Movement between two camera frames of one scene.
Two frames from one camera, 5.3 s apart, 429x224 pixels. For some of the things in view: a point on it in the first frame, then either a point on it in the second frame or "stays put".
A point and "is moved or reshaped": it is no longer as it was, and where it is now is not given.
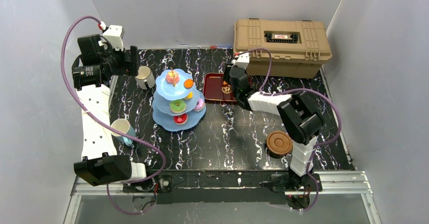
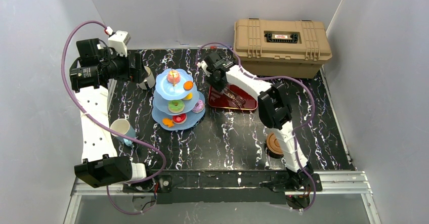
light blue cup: [123, 125] stays put
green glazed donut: [177, 106] stays put
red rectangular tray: [212, 88] is moved or reshaped
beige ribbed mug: [144, 74] stays put
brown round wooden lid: [279, 144] stays put
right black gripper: [229, 76] to [220, 85]
